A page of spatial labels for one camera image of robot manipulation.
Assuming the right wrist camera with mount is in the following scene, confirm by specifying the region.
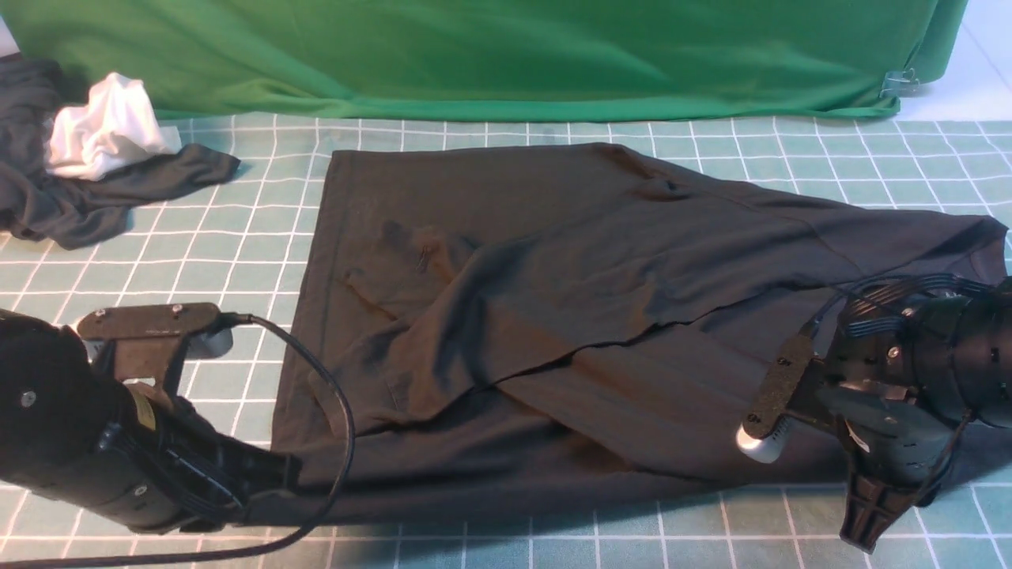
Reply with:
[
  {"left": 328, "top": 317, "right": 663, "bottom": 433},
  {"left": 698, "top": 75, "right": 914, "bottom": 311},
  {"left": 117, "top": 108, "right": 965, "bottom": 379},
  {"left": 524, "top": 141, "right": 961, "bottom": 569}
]
[{"left": 736, "top": 329, "right": 814, "bottom": 464}]

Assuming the crumpled white garment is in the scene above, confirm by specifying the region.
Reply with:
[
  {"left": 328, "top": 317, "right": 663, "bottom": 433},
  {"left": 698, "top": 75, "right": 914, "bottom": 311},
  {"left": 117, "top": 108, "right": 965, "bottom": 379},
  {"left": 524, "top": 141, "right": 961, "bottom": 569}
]
[{"left": 44, "top": 73, "right": 182, "bottom": 181}]

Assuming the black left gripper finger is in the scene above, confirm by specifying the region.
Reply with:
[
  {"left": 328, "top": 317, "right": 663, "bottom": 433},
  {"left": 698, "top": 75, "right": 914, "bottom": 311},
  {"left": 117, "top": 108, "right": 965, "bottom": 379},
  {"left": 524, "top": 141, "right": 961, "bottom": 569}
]
[{"left": 213, "top": 443, "right": 303, "bottom": 514}]

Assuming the green backdrop cloth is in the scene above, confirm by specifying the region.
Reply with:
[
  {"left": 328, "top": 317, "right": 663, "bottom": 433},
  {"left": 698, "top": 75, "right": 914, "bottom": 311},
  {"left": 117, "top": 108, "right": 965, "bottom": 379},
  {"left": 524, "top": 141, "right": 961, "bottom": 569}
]
[{"left": 2, "top": 1, "right": 968, "bottom": 121}]

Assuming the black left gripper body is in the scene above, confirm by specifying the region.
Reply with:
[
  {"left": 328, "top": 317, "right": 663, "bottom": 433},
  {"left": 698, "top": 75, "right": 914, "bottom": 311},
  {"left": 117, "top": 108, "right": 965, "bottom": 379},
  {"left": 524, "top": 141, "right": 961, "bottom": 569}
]
[{"left": 32, "top": 386, "right": 254, "bottom": 534}]

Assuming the silver binder clip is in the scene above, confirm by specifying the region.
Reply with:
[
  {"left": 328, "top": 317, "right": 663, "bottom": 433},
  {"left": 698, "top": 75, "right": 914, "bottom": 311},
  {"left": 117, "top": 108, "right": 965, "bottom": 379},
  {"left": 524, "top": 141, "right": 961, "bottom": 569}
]
[{"left": 879, "top": 67, "right": 921, "bottom": 100}]

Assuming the crumpled dark gray garment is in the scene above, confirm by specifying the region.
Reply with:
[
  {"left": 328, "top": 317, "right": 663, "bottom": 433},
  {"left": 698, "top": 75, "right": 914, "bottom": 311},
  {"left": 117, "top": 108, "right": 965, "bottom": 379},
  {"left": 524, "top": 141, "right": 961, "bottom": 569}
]
[{"left": 1, "top": 55, "right": 241, "bottom": 250}]

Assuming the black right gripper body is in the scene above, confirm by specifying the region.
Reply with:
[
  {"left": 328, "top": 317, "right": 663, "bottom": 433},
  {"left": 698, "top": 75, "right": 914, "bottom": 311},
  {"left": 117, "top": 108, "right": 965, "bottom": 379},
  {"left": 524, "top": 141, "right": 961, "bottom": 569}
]
[{"left": 817, "top": 385, "right": 973, "bottom": 507}]

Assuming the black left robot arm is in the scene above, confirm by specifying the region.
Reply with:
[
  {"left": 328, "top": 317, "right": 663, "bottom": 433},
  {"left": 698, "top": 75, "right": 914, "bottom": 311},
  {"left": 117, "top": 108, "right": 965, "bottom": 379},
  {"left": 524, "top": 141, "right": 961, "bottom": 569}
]
[{"left": 1, "top": 303, "right": 300, "bottom": 534}]

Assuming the green checkered tablecloth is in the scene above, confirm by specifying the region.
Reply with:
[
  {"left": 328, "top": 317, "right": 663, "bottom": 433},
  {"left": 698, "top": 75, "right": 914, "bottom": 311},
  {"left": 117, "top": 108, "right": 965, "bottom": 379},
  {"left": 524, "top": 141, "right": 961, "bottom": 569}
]
[{"left": 1, "top": 115, "right": 1010, "bottom": 568}]

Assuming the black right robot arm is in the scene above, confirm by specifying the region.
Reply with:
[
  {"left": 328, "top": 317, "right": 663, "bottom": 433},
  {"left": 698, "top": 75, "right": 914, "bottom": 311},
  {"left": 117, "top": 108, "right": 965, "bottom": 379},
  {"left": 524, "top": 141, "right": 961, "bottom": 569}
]
[{"left": 814, "top": 273, "right": 1011, "bottom": 553}]

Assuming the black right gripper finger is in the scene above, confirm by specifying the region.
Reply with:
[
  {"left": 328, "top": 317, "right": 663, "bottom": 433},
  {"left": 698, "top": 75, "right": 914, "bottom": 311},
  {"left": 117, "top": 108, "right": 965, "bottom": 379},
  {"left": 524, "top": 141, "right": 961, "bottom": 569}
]
[{"left": 840, "top": 472, "right": 918, "bottom": 553}]

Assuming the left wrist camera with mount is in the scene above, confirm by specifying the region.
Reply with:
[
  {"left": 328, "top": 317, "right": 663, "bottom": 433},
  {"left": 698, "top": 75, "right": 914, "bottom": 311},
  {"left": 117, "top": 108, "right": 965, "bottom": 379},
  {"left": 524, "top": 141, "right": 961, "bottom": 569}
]
[{"left": 75, "top": 302, "right": 232, "bottom": 396}]

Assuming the black left camera cable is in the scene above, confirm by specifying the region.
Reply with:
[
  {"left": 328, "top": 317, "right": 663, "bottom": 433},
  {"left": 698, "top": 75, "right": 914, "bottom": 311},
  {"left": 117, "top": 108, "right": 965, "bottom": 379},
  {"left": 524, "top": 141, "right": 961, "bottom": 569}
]
[{"left": 0, "top": 313, "right": 357, "bottom": 569}]

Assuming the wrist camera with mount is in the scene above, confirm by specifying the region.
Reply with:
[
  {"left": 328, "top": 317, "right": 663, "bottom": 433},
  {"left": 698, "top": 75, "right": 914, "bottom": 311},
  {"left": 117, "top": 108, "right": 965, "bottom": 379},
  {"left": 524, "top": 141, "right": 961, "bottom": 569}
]
[
  {"left": 75, "top": 302, "right": 232, "bottom": 396},
  {"left": 736, "top": 329, "right": 814, "bottom": 464}
]

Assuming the dark gray long-sleeve shirt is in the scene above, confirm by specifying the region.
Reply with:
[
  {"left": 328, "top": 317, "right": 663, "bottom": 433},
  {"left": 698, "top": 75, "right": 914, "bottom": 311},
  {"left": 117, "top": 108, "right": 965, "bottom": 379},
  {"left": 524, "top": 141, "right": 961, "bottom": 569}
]
[{"left": 292, "top": 143, "right": 1007, "bottom": 525}]

